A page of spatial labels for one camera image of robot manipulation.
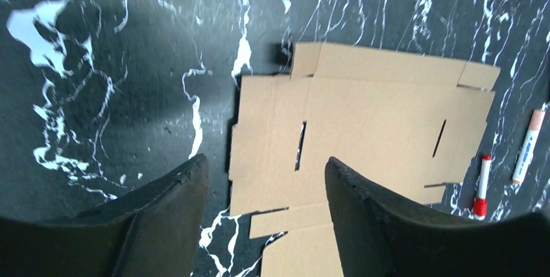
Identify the orange capped white marker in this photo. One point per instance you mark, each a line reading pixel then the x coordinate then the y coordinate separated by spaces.
pixel 527 148

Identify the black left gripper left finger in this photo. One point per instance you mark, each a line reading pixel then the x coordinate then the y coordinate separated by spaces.
pixel 150 231

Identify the brown cardboard box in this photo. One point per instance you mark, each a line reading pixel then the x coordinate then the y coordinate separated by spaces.
pixel 408 122

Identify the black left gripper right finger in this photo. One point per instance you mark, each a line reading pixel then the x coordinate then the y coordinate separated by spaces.
pixel 381 233

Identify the red capped white marker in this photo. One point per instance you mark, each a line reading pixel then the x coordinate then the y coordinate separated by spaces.
pixel 480 202

